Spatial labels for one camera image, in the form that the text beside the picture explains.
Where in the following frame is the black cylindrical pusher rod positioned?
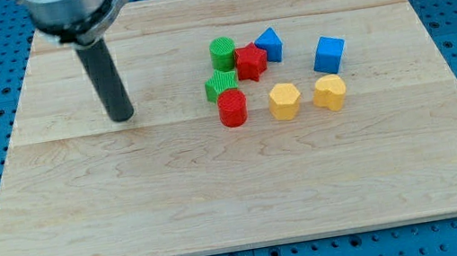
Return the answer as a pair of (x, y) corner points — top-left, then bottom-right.
(75, 39), (135, 122)

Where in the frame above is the green star block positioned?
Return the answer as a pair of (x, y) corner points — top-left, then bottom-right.
(204, 70), (238, 103)

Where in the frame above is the red star block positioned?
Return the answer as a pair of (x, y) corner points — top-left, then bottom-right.
(234, 42), (268, 82)

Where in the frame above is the green cylinder block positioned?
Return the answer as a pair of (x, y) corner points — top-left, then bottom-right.
(209, 36), (235, 72)

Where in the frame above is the wooden board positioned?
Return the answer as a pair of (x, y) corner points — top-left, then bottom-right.
(0, 0), (457, 256)

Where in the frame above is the red cylinder block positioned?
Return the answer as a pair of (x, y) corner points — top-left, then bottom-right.
(216, 89), (248, 128)

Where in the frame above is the blue triangle block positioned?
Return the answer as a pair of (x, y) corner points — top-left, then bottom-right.
(254, 27), (283, 62)

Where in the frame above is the yellow hexagon block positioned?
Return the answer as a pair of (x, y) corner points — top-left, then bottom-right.
(268, 83), (302, 121)

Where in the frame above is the blue cube block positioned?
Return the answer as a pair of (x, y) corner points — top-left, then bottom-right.
(313, 37), (345, 74)

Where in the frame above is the yellow heart block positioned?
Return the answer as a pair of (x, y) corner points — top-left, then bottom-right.
(312, 74), (347, 111)

